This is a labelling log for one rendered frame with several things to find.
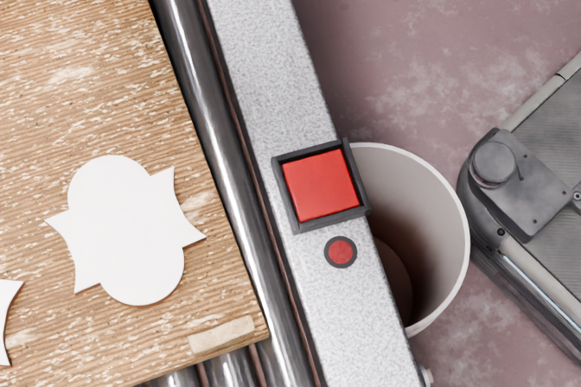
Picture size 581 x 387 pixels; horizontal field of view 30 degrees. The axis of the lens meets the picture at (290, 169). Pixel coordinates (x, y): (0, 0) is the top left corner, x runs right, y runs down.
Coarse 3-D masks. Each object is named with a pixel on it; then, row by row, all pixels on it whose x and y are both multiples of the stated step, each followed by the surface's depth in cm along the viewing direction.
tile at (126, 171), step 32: (96, 160) 100; (128, 160) 100; (96, 192) 98; (128, 192) 99; (160, 192) 99; (64, 224) 97; (96, 224) 97; (128, 224) 98; (160, 224) 98; (96, 256) 96; (128, 256) 97; (160, 256) 97; (128, 288) 96; (160, 288) 96
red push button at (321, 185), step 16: (304, 160) 102; (320, 160) 103; (336, 160) 103; (288, 176) 102; (304, 176) 102; (320, 176) 102; (336, 176) 102; (304, 192) 101; (320, 192) 101; (336, 192) 102; (352, 192) 102; (304, 208) 101; (320, 208) 101; (336, 208) 101
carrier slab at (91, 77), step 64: (0, 0) 106; (64, 0) 106; (128, 0) 107; (0, 64) 104; (64, 64) 104; (128, 64) 104; (0, 128) 101; (64, 128) 102; (128, 128) 102; (192, 128) 102; (0, 192) 99; (64, 192) 99; (192, 192) 100; (0, 256) 97; (64, 256) 97; (192, 256) 98; (64, 320) 95; (128, 320) 96; (192, 320) 96; (256, 320) 96; (0, 384) 93; (64, 384) 94; (128, 384) 94
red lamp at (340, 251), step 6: (330, 246) 101; (336, 246) 101; (342, 246) 101; (348, 246) 101; (330, 252) 101; (336, 252) 101; (342, 252) 101; (348, 252) 101; (336, 258) 101; (342, 258) 101; (348, 258) 101
